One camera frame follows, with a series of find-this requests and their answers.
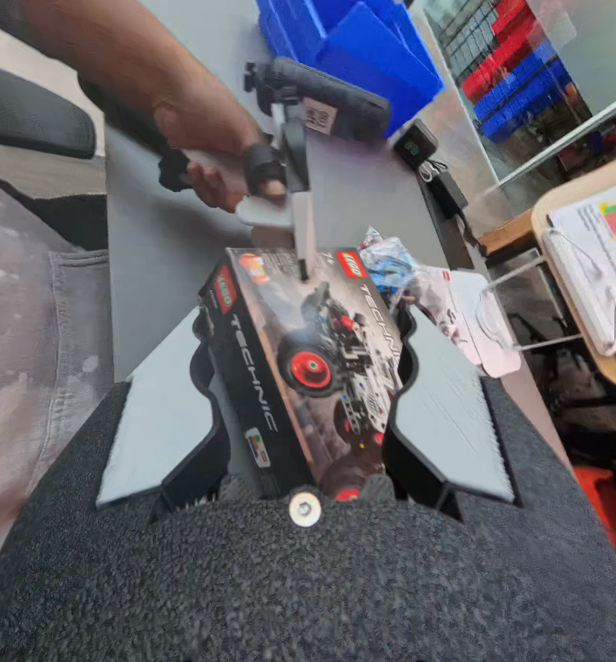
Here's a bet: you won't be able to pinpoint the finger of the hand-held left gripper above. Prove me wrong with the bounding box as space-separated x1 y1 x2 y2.
235 193 295 229
291 189 317 283

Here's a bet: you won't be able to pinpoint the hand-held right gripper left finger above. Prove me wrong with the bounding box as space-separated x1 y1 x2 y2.
96 306 227 510

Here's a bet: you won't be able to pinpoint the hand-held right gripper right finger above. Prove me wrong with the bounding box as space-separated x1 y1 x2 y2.
385 305 517 512

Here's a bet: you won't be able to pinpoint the toy truck box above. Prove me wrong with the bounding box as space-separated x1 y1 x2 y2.
198 247 415 501

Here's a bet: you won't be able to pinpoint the person's left forearm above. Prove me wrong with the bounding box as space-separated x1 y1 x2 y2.
21 0 221 112

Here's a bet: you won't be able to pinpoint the grey desk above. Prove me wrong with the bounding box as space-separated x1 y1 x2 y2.
103 0 573 466

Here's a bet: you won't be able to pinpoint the person's left hand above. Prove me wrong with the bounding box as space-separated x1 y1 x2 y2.
152 96 289 213

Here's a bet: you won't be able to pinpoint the blue plastic bin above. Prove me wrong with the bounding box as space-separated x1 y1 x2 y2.
256 0 340 59
316 2 446 138

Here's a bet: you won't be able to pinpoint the black charger with green display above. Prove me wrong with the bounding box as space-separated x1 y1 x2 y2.
392 119 439 170

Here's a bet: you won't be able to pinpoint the clear bag with blue parts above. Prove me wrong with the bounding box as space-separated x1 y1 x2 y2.
360 227 423 306

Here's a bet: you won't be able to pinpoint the clear acrylic document stand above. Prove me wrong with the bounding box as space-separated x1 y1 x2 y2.
476 228 616 358

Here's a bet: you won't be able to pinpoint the white instruction booklet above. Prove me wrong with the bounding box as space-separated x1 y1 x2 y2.
417 266 523 378

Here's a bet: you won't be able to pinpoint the black power adapter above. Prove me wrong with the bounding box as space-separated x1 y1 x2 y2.
432 170 469 220

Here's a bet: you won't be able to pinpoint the person's bleached grey pants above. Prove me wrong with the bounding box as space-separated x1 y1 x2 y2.
0 173 113 585

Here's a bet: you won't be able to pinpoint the stack of red blue crates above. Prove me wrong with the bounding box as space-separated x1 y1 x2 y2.
440 0 593 143

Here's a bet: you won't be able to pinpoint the red plastic crate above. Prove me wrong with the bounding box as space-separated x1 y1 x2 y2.
572 465 616 554

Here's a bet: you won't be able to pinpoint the printed paper sheet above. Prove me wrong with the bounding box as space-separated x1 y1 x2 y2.
546 178 616 383

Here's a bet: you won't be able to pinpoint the wooden table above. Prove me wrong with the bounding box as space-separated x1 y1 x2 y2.
530 150 616 396

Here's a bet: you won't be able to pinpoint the black chair armrest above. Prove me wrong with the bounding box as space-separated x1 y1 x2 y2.
0 61 98 160

